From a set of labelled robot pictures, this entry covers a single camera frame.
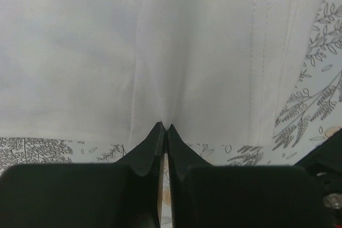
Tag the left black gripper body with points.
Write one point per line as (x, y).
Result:
(324, 166)

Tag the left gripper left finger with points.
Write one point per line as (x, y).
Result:
(124, 193)

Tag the floral patterned table mat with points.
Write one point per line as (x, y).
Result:
(310, 116)

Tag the white t shirt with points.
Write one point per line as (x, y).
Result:
(220, 71)

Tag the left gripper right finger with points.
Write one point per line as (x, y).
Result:
(204, 195)

